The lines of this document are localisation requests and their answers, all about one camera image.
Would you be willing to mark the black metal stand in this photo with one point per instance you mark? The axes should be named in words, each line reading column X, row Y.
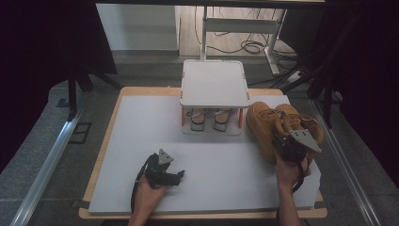
column 327, row 103

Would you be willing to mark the dark curtain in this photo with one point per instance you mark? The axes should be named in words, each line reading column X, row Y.
column 37, row 62
column 370, row 78

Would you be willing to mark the black tripod stand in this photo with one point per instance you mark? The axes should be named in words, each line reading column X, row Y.
column 72, row 91

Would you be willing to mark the white power strip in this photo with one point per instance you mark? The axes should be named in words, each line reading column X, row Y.
column 295, row 76

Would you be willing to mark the white metal desk frame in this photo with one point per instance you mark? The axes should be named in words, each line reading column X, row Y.
column 241, row 25

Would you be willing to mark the white two-tier shoe rack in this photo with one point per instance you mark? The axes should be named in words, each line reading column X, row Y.
column 213, row 81

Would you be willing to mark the tan suede boot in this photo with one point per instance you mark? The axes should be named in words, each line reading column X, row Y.
column 315, row 132
column 260, row 125

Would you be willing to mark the light grey foam mat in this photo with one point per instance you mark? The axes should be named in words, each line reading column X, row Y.
column 219, row 169

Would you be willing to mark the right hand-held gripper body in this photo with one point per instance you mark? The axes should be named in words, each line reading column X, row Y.
column 295, row 150

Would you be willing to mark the person's left hand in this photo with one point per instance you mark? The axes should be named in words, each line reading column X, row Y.
column 147, row 197

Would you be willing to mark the aluminium rail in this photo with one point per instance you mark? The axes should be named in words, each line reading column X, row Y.
column 345, row 169
column 47, row 169

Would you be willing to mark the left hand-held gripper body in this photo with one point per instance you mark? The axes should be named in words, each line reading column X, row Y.
column 160, row 175

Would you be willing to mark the person's right hand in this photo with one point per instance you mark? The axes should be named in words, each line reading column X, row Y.
column 288, row 174

